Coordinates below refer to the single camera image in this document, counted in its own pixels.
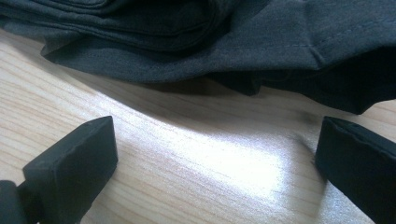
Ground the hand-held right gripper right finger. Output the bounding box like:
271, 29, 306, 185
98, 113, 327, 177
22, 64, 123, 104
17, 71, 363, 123
314, 116, 396, 224

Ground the dark grey garment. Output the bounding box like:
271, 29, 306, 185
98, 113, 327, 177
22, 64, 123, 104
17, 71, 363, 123
0, 0, 396, 116

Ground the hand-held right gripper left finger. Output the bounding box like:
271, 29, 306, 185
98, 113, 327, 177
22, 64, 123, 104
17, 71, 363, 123
18, 115, 120, 224

